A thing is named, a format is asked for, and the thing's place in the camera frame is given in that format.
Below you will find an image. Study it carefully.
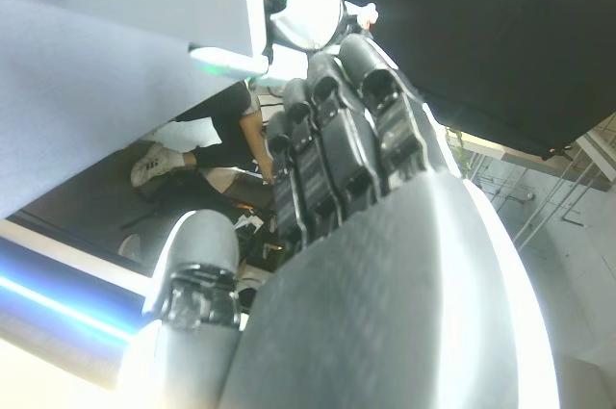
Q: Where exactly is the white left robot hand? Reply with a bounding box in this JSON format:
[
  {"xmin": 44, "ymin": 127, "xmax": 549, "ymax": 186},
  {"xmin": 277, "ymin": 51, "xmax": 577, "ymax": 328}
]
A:
[{"xmin": 119, "ymin": 33, "xmax": 562, "ymax": 409}]

